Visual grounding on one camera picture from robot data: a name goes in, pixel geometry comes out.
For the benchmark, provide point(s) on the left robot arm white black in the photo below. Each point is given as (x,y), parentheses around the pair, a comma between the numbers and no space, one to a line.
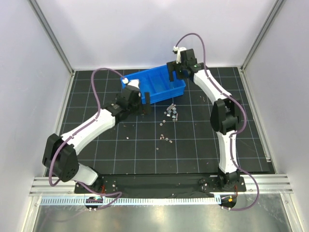
(61,151)

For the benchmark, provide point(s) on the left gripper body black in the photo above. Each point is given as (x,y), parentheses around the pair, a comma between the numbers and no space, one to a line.
(140,105)

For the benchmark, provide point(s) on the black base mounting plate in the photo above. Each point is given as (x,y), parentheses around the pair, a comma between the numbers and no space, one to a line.
(165,185)

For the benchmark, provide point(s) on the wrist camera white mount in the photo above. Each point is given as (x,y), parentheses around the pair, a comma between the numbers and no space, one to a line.
(177,50)
(131,85)

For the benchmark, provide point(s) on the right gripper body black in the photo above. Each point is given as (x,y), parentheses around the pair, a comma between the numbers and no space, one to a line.
(174,65)

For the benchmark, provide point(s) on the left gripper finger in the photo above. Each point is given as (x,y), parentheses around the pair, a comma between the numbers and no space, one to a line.
(147,105)
(135,95)

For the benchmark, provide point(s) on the black grid cutting mat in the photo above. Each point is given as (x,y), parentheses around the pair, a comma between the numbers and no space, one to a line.
(130,147)

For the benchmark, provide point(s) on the blue plastic compartment bin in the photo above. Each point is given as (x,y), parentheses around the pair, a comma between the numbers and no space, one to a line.
(156,82)

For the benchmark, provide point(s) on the white slotted cable duct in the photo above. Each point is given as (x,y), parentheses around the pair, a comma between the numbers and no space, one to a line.
(96,201)

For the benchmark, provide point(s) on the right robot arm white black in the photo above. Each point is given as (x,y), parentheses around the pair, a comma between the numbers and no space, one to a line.
(225,116)

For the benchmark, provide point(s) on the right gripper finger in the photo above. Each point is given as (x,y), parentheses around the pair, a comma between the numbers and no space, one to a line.
(171,69)
(182,74)

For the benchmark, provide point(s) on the right aluminium frame post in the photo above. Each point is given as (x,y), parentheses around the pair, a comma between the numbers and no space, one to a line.
(263,32)

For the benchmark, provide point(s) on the left aluminium frame post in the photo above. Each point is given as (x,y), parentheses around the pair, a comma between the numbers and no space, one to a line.
(48,30)

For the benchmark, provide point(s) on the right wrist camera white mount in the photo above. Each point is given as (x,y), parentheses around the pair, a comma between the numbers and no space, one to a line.
(177,50)

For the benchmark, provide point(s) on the aluminium frame post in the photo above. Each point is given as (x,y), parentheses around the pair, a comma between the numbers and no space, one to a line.
(263,32)
(48,30)

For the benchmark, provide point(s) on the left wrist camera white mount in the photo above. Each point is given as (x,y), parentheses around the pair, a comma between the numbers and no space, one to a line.
(131,85)

